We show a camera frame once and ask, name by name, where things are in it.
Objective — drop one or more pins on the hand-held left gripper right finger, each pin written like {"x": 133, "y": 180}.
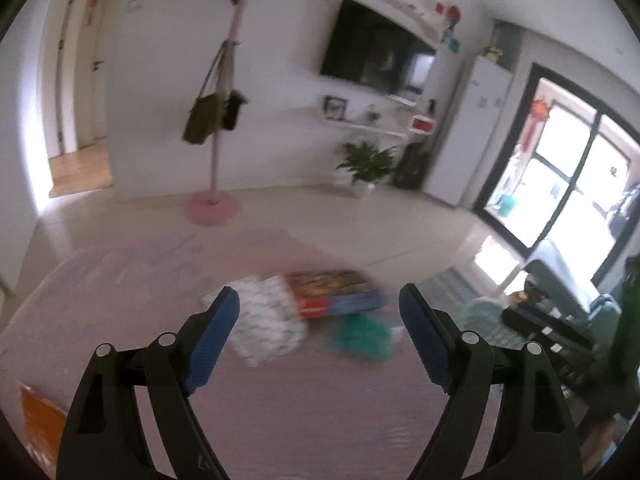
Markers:
{"x": 425, "y": 342}

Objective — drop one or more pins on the turquoise plastic laundry basket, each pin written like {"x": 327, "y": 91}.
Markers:
{"x": 482, "y": 320}

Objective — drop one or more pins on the white refrigerator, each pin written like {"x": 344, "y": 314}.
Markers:
{"x": 475, "y": 130}

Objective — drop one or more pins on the red fan ornament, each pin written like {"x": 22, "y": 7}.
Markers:
{"x": 453, "y": 14}

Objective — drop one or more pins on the blue bucket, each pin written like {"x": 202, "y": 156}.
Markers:
{"x": 506, "y": 206}

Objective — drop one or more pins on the dark hanging clothes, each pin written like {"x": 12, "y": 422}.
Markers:
{"x": 625, "y": 217}

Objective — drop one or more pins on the white low wall shelf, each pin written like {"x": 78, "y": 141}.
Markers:
{"x": 360, "y": 126}

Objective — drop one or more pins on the black figurine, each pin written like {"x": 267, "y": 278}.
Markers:
{"x": 430, "y": 107}

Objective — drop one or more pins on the red knot decoration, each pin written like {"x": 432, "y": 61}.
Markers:
{"x": 540, "y": 112}

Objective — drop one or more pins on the black guitar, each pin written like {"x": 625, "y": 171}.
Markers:
{"x": 411, "y": 167}

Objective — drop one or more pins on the grey sofa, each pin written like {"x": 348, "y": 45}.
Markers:
{"x": 555, "y": 270}

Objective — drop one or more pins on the pink coat rack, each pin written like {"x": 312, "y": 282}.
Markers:
{"x": 217, "y": 160}

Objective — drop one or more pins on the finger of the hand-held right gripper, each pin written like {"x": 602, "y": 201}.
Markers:
{"x": 540, "y": 325}

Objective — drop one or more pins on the potted green plant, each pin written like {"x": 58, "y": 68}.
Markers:
{"x": 367, "y": 162}

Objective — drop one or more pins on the white room door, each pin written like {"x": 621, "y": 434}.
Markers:
{"x": 97, "y": 85}

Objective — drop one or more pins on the flower ornament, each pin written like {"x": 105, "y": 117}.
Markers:
{"x": 492, "y": 53}

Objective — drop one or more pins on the black hanging bag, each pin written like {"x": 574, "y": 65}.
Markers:
{"x": 232, "y": 112}

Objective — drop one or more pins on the wall-mounted television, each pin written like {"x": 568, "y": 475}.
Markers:
{"x": 372, "y": 47}

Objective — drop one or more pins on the framed butterfly picture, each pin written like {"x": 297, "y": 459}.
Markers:
{"x": 334, "y": 107}

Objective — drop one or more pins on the black sliding glass door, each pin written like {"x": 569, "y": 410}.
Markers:
{"x": 580, "y": 170}

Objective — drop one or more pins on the grey rug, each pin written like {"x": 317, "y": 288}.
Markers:
{"x": 445, "y": 282}

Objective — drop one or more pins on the dark green cloth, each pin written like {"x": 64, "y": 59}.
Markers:
{"x": 631, "y": 330}

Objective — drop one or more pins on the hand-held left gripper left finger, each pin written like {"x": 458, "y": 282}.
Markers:
{"x": 210, "y": 342}

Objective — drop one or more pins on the red door decoration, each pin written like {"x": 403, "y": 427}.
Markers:
{"x": 94, "y": 2}

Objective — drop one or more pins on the brown hanging bag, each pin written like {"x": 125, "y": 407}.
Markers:
{"x": 200, "y": 122}

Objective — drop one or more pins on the small flower vase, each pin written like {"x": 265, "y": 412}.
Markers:
{"x": 372, "y": 116}

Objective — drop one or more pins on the white curved wall shelf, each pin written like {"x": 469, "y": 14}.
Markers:
{"x": 400, "y": 10}

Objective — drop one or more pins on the red and blue box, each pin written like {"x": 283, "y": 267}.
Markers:
{"x": 335, "y": 295}

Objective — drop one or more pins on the white patterned packet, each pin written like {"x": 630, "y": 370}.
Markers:
{"x": 265, "y": 320}

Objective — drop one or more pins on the green plastic bag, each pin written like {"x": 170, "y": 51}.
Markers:
{"x": 362, "y": 337}

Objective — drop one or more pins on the red and white cube shelf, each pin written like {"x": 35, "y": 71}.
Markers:
{"x": 422, "y": 124}

